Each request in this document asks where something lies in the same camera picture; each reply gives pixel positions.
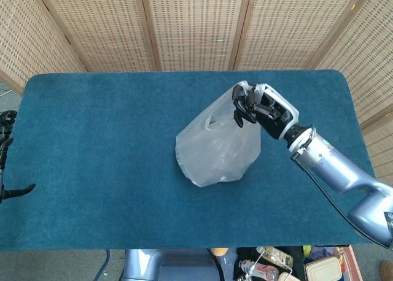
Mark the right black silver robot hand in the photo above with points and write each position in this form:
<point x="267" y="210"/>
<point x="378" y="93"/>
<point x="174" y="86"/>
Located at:
<point x="276" y="115"/>

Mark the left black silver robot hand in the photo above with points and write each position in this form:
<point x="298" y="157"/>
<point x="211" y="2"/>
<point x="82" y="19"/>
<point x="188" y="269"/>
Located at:
<point x="15" y="192"/>

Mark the clear plastic shopping bag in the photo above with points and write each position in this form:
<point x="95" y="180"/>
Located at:
<point x="215" y="152"/>

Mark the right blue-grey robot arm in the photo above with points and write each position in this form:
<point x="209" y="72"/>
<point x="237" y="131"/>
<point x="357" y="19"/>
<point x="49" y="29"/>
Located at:
<point x="337" y="170"/>

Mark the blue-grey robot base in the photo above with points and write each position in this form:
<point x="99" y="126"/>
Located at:
<point x="172" y="265"/>

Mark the blue velvet table cloth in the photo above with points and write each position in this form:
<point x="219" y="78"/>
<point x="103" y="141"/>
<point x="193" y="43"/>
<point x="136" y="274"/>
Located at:
<point x="92" y="140"/>

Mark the woven bamboo folding screen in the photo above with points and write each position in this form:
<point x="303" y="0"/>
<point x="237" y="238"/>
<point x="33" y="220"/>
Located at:
<point x="196" y="26"/>

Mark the yellow-green item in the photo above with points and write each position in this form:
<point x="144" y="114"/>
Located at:
<point x="307" y="251"/>

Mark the clear bottle yellow liquid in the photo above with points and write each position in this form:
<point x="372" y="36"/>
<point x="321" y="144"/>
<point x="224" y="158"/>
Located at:
<point x="276" y="256"/>

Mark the purple cloth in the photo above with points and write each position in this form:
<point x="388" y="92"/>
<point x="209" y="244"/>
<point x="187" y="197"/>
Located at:
<point x="320" y="251"/>

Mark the orange ball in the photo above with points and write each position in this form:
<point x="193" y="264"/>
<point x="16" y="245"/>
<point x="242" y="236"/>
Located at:
<point x="219" y="251"/>

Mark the clear bottle red label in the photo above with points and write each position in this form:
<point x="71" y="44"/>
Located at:
<point x="261" y="270"/>

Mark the beige lunch box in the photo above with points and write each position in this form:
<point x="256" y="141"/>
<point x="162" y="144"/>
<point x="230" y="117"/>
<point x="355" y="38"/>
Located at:
<point x="322" y="270"/>

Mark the pink plastic bin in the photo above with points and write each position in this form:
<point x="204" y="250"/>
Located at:
<point x="353" y="262"/>

